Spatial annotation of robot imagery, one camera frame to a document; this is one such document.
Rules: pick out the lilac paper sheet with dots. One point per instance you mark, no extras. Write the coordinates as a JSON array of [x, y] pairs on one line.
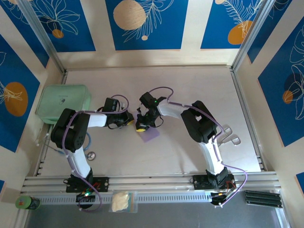
[[149, 136]]

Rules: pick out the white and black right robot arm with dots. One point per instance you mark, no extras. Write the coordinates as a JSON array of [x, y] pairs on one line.
[[199, 123]]

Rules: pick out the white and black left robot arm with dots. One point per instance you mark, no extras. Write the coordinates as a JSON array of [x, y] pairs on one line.
[[71, 133]]

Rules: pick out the blue tube stethoscope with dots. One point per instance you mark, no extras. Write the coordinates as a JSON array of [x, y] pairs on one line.
[[91, 156]]

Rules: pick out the mint green zip pouch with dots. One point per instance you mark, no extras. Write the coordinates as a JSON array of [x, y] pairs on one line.
[[61, 99]]

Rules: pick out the clear bag with cream contents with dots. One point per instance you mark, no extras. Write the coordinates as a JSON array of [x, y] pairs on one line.
[[121, 200]]

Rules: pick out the black controller board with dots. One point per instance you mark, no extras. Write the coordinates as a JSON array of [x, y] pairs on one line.
[[218, 200], [91, 198]]

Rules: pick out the green can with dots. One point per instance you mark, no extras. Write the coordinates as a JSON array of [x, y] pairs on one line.
[[23, 203]]

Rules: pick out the black ribbed block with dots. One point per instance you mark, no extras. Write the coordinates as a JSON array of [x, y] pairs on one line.
[[263, 199]]

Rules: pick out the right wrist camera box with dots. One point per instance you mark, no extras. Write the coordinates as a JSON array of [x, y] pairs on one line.
[[139, 110]]

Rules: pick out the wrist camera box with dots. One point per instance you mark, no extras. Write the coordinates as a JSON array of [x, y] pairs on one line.
[[139, 110], [122, 105]]

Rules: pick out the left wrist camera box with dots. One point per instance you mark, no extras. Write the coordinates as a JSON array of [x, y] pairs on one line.
[[122, 105]]

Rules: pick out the aluminium mounting rail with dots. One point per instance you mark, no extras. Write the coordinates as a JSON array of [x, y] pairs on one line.
[[154, 181]]

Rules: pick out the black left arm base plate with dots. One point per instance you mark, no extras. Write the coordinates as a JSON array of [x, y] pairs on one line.
[[104, 184]]

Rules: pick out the blue floral wall poster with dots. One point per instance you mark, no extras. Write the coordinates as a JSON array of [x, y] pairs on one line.
[[71, 35], [268, 31], [273, 107], [213, 35], [14, 71], [166, 35], [28, 40]]

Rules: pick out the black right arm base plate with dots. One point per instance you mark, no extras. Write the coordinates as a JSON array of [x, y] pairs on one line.
[[198, 183]]

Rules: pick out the aluminium frame post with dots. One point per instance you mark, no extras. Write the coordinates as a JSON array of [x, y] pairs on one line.
[[42, 35], [251, 31]]

